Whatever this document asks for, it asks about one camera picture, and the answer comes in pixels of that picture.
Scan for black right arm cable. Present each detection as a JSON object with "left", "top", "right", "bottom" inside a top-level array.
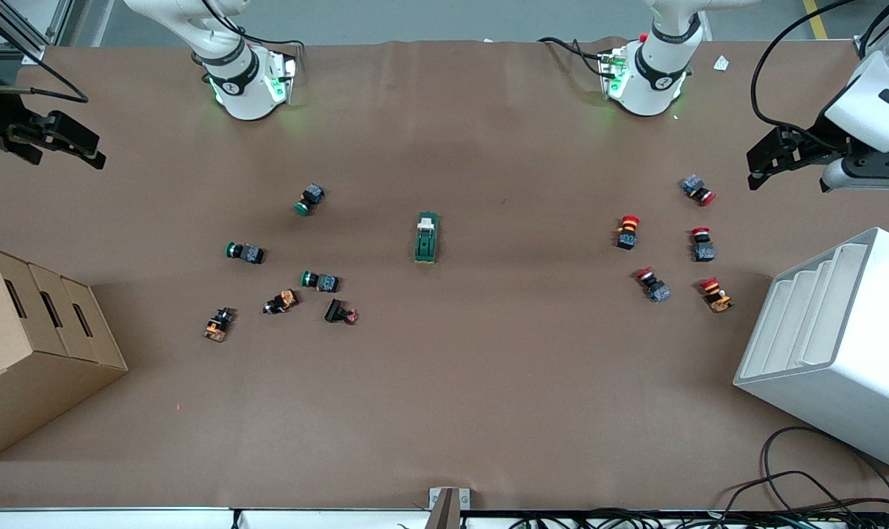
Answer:
[{"left": 0, "top": 29, "right": 91, "bottom": 104}]

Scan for metal table bracket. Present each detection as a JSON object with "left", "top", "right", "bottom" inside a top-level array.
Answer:
[{"left": 428, "top": 486, "right": 471, "bottom": 529}]

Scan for red mushroom button orange block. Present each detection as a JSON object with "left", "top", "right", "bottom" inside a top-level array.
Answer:
[
  {"left": 698, "top": 276, "right": 734, "bottom": 314},
  {"left": 615, "top": 215, "right": 642, "bottom": 251}
]

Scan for black cable bundle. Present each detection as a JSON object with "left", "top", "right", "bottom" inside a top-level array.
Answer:
[{"left": 507, "top": 470, "right": 889, "bottom": 529}]

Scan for black looped cable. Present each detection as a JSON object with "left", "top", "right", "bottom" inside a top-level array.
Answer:
[{"left": 760, "top": 425, "right": 889, "bottom": 517}]

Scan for black base cable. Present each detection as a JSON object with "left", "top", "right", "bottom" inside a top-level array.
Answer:
[
  {"left": 537, "top": 35, "right": 616, "bottom": 76},
  {"left": 198, "top": 0, "right": 307, "bottom": 54}
]

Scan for green push button blue block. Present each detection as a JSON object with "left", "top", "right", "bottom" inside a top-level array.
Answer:
[
  {"left": 300, "top": 270, "right": 341, "bottom": 294},
  {"left": 225, "top": 241, "right": 267, "bottom": 266},
  {"left": 294, "top": 183, "right": 326, "bottom": 217}
]

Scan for black selector switch orange block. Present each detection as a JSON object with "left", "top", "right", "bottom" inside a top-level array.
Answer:
[
  {"left": 262, "top": 289, "right": 300, "bottom": 316},
  {"left": 202, "top": 307, "right": 237, "bottom": 344}
]

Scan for green terminal block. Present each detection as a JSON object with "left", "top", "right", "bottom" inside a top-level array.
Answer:
[{"left": 414, "top": 212, "right": 442, "bottom": 265}]

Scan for black square pushbutton red block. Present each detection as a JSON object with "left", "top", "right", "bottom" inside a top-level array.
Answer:
[{"left": 323, "top": 298, "right": 359, "bottom": 326}]

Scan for brown cardboard box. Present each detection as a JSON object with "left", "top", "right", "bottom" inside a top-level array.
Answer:
[{"left": 0, "top": 245, "right": 130, "bottom": 463}]

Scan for brown paper table cover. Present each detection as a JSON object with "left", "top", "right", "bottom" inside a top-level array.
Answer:
[{"left": 0, "top": 38, "right": 889, "bottom": 512}]

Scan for white table edge rail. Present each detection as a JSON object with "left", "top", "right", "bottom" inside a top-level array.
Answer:
[{"left": 0, "top": 506, "right": 432, "bottom": 529}]

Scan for white stepped plastic rack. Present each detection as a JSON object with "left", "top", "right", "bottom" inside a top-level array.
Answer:
[{"left": 733, "top": 226, "right": 889, "bottom": 473}]

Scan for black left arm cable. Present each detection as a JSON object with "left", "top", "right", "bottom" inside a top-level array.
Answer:
[{"left": 750, "top": 0, "right": 889, "bottom": 152}]

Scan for red mushroom button grey block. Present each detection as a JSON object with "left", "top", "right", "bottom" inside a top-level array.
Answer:
[
  {"left": 681, "top": 173, "right": 717, "bottom": 207},
  {"left": 633, "top": 267, "right": 672, "bottom": 303},
  {"left": 690, "top": 226, "right": 716, "bottom": 263}
]

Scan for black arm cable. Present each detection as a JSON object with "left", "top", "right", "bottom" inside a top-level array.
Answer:
[
  {"left": 750, "top": 0, "right": 889, "bottom": 152},
  {"left": 0, "top": 29, "right": 91, "bottom": 104}
]

